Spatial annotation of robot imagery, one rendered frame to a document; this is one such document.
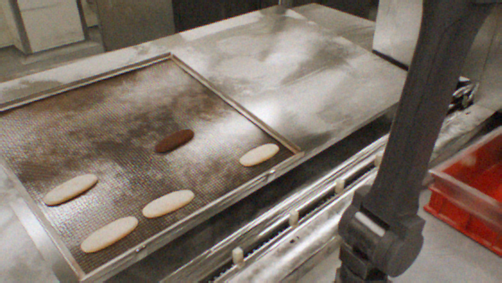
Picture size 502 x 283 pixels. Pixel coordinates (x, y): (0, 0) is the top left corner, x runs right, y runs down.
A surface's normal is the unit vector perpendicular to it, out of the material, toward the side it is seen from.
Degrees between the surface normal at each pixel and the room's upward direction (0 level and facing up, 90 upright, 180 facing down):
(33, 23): 90
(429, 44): 80
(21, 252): 0
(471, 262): 0
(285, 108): 10
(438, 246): 0
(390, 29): 90
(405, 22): 90
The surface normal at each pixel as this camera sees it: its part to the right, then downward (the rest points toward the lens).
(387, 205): -0.80, 0.18
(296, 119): 0.11, -0.76
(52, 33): 0.68, 0.40
